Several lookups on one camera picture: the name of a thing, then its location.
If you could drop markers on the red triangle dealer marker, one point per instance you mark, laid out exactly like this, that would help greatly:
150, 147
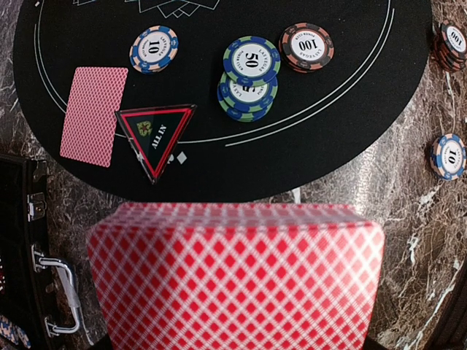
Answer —
153, 133

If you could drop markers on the red playing card deck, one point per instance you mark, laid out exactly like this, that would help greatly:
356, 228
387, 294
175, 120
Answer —
236, 276

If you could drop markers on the dealt red card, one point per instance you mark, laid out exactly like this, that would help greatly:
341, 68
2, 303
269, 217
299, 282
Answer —
90, 121

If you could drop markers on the blue white chip mat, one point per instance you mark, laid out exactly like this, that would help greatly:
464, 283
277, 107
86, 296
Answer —
154, 49

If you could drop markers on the blue white chip stack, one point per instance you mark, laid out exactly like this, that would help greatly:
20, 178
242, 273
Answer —
448, 157

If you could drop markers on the red white chip stack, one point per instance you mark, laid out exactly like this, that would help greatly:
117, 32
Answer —
449, 47

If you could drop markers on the round black poker mat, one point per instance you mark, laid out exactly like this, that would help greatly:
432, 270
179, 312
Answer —
318, 121

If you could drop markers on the black poker chip case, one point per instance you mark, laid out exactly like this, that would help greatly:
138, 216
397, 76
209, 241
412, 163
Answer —
28, 293

